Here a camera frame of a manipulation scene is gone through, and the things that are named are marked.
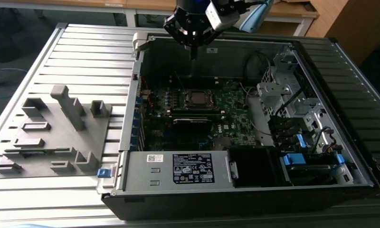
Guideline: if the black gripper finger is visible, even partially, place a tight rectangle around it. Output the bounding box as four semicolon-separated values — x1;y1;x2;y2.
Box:
163;14;195;61
192;23;223;61

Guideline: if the metal locking lever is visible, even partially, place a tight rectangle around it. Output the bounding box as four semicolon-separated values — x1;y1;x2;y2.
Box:
175;71;187;92

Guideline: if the silver CPU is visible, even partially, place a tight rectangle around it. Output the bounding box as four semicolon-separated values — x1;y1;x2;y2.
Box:
190;91;211;105

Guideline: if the metal socket cover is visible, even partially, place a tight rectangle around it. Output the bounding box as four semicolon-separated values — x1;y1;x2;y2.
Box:
183;88;218;109

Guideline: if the CPU socket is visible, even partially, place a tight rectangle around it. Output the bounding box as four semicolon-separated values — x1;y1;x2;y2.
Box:
183;88;219;110

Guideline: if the pale grey case latch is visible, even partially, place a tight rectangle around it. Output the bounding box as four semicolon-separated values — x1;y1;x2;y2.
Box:
131;32;151;52

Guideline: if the silver metal drive cage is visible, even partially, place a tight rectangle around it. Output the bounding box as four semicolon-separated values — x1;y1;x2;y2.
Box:
255;52;304;112

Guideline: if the green motherboard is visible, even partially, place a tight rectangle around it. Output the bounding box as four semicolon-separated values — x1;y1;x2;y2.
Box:
135;77;264;152

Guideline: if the grey plastic support bar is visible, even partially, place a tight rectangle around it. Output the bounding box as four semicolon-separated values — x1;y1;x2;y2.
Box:
246;96;275;147

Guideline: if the dark graphics card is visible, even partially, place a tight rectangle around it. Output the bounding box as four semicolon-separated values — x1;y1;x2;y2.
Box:
172;117;214;140

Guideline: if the black connector block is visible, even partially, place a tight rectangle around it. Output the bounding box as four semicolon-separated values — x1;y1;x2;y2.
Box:
267;116;304;152

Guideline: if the wooden cabinet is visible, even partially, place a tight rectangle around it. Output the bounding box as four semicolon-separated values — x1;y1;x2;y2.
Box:
306;0;380;67

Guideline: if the dark office chair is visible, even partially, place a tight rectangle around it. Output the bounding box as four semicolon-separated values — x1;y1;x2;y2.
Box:
0;7;26;64

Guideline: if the hard disk blue carrier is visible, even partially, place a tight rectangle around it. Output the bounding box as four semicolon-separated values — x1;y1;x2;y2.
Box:
280;153;336;187

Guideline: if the grey parts rack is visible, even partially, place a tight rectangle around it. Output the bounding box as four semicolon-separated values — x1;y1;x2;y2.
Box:
0;85;115;179

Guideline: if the grey power supply unit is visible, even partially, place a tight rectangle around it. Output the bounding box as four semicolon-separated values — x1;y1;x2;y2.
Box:
123;150;236;192

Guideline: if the black PC case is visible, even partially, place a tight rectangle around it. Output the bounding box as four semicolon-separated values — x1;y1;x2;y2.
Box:
96;32;380;222

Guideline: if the pale blue object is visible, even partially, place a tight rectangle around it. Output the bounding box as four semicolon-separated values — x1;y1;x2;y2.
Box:
7;223;51;228

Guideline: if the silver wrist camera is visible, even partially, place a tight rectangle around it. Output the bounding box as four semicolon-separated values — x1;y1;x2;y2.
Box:
206;0;242;31

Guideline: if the black looped cable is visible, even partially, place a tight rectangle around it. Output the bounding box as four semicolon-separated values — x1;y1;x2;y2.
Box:
244;51;272;84

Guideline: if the wooden desk white frame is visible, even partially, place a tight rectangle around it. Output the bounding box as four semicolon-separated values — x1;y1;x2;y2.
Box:
127;0;320;37
0;0;138;27

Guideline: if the thin white wire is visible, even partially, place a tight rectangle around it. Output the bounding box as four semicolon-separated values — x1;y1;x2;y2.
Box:
244;85;258;98
250;118;274;136

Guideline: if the thick black power cable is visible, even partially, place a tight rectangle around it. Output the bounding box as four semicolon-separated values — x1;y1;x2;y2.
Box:
274;86;304;118

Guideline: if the silver disk bay bracket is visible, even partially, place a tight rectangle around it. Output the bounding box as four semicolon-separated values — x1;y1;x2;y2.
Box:
290;96;346;155

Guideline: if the blue floor cable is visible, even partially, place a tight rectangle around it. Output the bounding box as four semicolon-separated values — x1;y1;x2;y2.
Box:
0;67;30;98

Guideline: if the black disk cable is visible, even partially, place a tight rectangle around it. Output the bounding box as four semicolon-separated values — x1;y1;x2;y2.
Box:
312;126;334;149

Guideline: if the coloured wire bundle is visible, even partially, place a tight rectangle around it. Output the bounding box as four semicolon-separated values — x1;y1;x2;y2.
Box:
323;142;343;154

